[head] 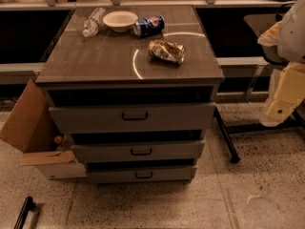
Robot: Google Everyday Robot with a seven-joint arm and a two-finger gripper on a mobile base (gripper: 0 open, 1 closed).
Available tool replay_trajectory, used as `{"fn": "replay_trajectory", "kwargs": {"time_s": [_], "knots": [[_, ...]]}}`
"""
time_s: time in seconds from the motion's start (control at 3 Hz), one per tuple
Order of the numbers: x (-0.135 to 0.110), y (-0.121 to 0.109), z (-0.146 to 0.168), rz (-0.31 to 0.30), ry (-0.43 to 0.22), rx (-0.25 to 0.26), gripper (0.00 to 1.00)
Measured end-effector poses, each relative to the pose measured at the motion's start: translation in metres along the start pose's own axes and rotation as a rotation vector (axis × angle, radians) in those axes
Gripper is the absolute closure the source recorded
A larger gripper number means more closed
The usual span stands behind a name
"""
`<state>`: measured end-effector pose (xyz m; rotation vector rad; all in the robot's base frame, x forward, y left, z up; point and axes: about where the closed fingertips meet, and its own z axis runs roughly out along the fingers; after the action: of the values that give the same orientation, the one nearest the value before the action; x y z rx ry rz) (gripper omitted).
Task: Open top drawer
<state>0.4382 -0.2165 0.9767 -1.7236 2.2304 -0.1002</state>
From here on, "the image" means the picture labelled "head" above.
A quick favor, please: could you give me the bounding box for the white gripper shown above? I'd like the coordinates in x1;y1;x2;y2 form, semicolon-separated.
259;62;305;127

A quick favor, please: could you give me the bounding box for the grey top drawer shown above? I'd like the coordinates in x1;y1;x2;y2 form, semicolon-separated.
49;103;215;134

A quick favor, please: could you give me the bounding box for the grey drawer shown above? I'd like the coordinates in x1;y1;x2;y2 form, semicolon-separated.
86;165;197;184
49;103;215;134
71;140;204;163

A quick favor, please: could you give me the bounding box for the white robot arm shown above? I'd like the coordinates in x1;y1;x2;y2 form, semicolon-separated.
258;0;305;127

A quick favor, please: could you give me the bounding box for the grey middle drawer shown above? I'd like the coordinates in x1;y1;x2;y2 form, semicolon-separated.
71;140;204;163

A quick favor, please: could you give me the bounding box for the grey three-drawer cabinet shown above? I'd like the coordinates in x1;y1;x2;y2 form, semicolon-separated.
36;6;223;172

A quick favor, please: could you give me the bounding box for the grey bottom drawer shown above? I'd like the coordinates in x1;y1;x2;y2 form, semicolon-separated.
86;165;197;184

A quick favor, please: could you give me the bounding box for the black chair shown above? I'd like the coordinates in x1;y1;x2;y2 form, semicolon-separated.
244;0;305;65

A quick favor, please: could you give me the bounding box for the black table leg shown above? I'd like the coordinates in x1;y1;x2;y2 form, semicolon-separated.
213;108;240;163

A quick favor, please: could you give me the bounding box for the blue Pepsi can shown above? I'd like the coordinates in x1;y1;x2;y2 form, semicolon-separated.
133;15;165;38

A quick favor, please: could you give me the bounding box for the white paper bowl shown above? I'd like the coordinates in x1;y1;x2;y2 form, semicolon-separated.
103;10;138;32

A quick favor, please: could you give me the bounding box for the clear plastic water bottle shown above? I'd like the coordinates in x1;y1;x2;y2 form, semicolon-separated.
82;8;105;37

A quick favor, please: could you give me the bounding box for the brown cardboard box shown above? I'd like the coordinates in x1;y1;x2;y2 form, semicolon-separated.
0;80;86;179

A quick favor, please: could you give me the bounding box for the black bar on floor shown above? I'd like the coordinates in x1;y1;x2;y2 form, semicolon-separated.
13;197;36;229

